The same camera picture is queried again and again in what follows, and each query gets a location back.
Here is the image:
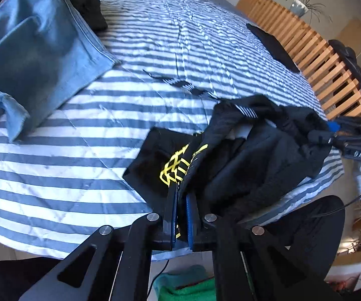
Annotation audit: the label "black yellow sport pants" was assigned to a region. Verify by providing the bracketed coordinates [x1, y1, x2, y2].
[123, 95, 330, 220]

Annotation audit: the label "green cloth on floor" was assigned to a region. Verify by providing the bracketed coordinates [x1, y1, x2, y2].
[153, 265, 216, 301]

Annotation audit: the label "person black trouser leg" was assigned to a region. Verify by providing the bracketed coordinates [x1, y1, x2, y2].
[242, 194, 346, 281]

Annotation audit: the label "folded black garment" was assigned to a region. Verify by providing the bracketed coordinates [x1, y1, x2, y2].
[246, 24, 300, 73]

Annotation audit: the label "wooden door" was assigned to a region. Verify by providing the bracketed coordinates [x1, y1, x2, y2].
[336, 17, 361, 56]

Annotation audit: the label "potted spider plant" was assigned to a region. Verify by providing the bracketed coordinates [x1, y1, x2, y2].
[286, 0, 332, 23]

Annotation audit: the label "blue denim jacket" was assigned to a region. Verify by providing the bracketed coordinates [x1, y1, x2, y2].
[0, 0, 119, 143]

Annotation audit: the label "black floor cable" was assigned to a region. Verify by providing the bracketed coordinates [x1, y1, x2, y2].
[146, 257, 171, 301]

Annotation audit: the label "wooden slatted bed rail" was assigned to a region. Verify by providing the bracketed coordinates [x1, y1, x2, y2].
[236, 0, 361, 120]

